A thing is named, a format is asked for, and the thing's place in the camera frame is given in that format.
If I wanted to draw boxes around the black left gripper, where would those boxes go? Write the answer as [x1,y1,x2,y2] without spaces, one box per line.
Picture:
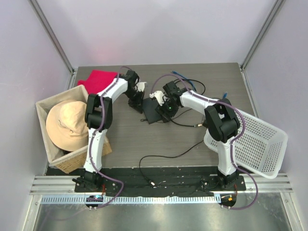
[125,89,145,114]

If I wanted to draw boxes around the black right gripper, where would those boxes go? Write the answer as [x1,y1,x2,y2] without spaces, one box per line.
[155,98,179,123]

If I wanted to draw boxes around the black network switch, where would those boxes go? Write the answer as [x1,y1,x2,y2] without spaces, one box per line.
[142,98,162,124]

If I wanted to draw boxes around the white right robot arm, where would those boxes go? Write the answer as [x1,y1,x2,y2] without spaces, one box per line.
[150,81,240,190]

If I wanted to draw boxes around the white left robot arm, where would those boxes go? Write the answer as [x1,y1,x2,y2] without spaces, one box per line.
[84,68,146,192]

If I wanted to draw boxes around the red cloth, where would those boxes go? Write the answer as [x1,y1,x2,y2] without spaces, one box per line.
[77,70,117,94]

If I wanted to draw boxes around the black base mat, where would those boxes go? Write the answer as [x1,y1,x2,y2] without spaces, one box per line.
[45,165,246,197]

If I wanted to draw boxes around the beige sun hat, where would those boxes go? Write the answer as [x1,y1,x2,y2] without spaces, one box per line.
[46,100,89,152]

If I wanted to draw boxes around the wicker basket with liner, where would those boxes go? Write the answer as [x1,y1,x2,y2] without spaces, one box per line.
[35,84,113,174]

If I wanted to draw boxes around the white plastic basket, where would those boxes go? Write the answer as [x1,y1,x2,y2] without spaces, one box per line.
[204,109,288,179]

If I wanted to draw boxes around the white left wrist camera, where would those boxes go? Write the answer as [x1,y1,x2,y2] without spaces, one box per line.
[135,82,147,92]

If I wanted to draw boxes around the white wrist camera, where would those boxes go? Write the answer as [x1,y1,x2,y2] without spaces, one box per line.
[135,82,147,92]
[149,90,165,106]

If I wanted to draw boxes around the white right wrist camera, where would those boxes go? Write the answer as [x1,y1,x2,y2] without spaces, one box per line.
[149,90,165,106]

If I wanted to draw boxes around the blue ethernet cable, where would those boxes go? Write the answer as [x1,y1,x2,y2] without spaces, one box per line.
[170,70,198,91]

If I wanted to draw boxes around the black power cable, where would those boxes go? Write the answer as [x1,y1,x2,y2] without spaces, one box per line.
[139,141,205,186]

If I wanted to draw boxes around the aluminium rail front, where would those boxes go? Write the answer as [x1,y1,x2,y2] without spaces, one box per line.
[30,174,293,205]

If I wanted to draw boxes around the aluminium frame post left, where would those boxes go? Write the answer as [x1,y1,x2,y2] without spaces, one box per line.
[28,0,74,74]

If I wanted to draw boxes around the aluminium frame post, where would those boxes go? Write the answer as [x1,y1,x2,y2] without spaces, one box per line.
[240,0,286,70]
[28,0,74,74]

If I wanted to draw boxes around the aluminium frame post right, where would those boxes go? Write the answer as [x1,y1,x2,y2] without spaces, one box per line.
[240,0,286,70]

